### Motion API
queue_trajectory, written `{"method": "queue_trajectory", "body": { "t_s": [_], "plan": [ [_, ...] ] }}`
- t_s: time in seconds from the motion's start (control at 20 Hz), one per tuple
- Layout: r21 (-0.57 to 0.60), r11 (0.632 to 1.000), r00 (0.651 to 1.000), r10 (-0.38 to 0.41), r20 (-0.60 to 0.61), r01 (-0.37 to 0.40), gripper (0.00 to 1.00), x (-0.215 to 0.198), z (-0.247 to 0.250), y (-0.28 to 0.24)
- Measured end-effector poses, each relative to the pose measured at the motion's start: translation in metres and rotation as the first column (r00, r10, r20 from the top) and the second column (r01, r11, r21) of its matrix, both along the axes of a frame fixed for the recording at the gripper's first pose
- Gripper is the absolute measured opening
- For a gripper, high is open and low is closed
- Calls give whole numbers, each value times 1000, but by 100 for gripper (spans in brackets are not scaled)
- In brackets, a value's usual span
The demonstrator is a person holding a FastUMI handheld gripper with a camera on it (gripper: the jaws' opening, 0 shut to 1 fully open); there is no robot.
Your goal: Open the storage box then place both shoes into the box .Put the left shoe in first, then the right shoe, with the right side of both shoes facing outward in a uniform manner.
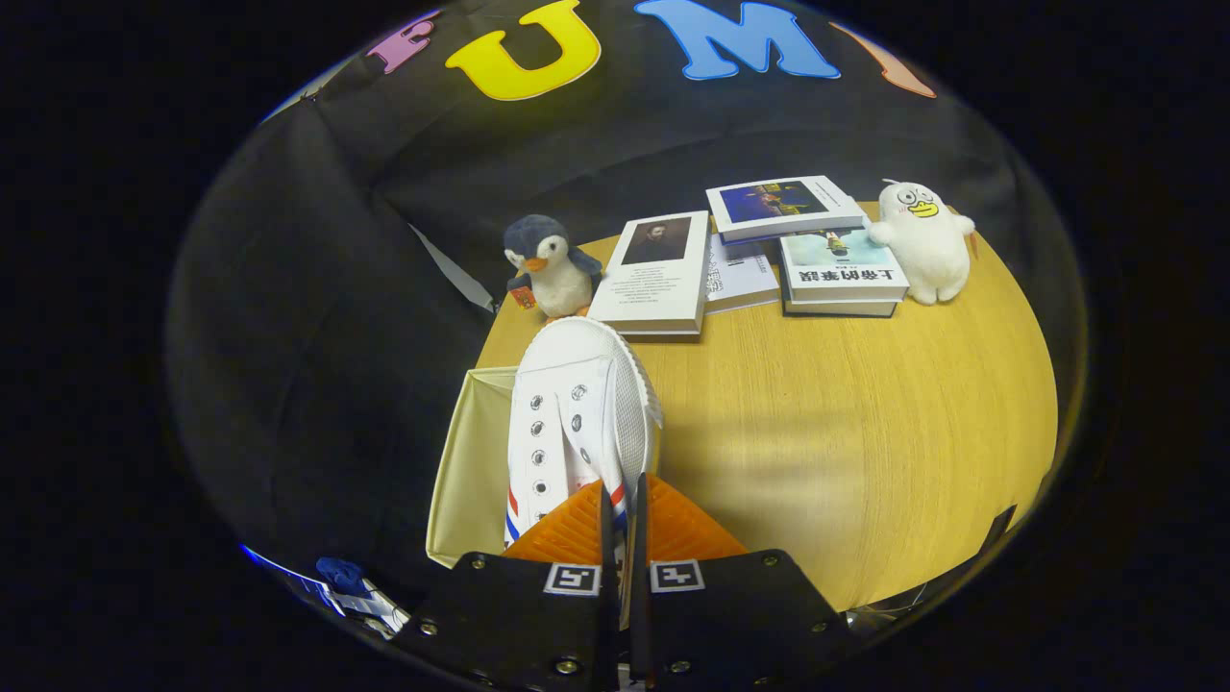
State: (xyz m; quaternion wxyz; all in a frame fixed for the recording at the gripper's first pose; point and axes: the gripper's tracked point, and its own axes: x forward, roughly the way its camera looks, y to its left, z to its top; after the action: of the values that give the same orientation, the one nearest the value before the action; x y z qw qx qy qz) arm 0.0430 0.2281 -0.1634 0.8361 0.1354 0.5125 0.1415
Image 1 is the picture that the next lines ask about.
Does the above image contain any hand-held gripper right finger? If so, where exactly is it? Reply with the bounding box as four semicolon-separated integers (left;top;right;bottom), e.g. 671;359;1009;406
629;473;851;692

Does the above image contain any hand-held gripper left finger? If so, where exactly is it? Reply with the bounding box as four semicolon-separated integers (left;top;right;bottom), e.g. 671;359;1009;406
396;481;621;692

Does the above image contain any beige fabric storage box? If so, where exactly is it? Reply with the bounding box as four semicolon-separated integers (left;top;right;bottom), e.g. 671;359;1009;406
426;365;520;570

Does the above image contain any white canvas shoe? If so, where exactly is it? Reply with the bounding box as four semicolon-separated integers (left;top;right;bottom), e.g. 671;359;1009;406
504;316;664;578

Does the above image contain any computer screen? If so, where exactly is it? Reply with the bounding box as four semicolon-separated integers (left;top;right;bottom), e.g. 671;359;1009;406
240;543;411;641

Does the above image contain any grey book under stack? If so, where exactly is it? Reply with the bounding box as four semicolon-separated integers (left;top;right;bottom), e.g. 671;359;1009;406
783;298;899;319

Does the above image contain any portrait cover book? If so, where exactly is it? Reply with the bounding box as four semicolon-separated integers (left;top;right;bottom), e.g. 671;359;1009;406
587;210;712;343

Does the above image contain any plain white book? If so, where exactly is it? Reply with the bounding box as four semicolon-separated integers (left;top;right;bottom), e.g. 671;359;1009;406
706;231;781;315

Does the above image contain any penguin plush toy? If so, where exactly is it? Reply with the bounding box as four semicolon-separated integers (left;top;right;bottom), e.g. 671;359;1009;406
503;213;604;319

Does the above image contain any teal cover book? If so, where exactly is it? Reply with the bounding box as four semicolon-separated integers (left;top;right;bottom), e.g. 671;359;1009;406
779;227;911;306

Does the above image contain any black backdrop cloth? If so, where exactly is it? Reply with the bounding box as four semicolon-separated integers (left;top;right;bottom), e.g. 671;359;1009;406
163;0;1087;597

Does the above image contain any blue picture cover book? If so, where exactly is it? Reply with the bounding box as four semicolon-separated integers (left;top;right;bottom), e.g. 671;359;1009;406
705;174;866;244

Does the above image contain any white duck plush toy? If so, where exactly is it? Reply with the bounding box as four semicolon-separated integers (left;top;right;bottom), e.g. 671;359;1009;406
867;179;976;307

